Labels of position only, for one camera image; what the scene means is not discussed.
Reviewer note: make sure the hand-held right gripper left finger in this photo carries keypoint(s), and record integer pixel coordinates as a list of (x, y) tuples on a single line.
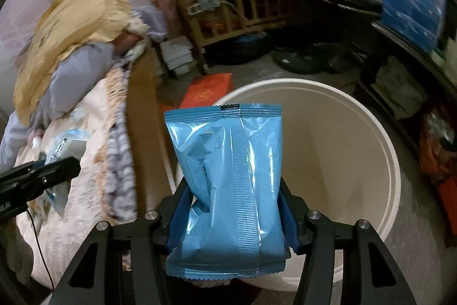
[(177, 219)]

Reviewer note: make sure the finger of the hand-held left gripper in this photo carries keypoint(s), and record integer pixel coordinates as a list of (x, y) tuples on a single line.
[(53, 169)]

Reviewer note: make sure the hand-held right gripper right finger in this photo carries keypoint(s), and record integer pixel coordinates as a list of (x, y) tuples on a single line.
[(290, 222)]

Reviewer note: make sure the clear blue plastic packet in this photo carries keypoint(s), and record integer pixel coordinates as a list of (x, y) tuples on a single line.
[(68, 144)]

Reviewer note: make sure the blue snack packet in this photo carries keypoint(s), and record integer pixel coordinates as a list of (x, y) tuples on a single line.
[(228, 183)]

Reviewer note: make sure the white plastic bucket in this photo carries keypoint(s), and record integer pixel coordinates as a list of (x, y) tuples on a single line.
[(339, 147)]

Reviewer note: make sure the small white bottle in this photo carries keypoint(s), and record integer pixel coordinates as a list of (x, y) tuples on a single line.
[(35, 142)]

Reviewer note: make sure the pink fringed blanket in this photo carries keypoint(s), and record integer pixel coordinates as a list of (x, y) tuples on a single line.
[(89, 190)]

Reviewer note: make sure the grey checkered cloth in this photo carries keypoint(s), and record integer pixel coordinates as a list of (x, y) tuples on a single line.
[(121, 165)]

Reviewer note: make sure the lavender quilt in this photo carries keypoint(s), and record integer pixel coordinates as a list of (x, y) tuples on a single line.
[(71, 76)]

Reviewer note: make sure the red flat box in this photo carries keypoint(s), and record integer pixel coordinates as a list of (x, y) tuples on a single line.
[(207, 90)]

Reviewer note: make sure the yellow ruffled blanket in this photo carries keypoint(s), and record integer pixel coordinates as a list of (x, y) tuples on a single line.
[(71, 26)]

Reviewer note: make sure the stack of white boxes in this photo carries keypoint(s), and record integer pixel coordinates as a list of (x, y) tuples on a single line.
[(176, 56)]

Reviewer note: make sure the black round fan base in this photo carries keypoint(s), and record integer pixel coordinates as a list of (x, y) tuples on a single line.
[(307, 60)]

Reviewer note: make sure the orange bag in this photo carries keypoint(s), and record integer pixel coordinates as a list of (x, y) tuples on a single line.
[(435, 147)]

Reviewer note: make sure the black bag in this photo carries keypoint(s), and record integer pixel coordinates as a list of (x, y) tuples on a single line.
[(239, 47)]

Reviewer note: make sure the dark shelf unit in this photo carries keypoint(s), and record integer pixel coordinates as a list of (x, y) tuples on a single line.
[(392, 51)]

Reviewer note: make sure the wooden crib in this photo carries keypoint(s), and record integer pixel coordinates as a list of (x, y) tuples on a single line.
[(228, 1)]

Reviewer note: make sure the blue plastic bag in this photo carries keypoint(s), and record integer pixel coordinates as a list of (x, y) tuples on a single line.
[(414, 5)]

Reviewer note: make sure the wooden bed frame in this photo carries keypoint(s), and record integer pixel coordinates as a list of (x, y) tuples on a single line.
[(146, 94)]

